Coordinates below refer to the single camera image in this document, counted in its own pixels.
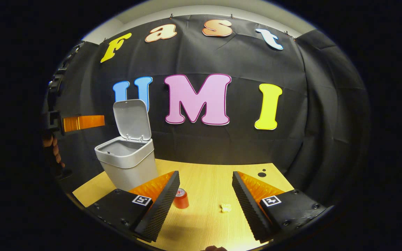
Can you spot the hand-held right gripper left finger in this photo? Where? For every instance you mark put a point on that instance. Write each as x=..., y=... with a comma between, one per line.
x=161, y=209

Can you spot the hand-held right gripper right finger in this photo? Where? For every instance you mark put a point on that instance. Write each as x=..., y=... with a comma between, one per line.
x=250, y=211

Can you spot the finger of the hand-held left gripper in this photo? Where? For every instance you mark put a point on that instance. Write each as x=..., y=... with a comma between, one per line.
x=82, y=123

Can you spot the red pop can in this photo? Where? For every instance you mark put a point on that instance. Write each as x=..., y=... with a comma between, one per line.
x=181, y=201

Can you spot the yellow paper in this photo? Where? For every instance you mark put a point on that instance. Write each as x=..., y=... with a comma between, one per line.
x=225, y=207

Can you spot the white desktop garbage bin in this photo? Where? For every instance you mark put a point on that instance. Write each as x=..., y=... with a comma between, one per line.
x=127, y=167

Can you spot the wooden desktop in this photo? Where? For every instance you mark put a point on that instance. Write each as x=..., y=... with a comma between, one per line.
x=204, y=181

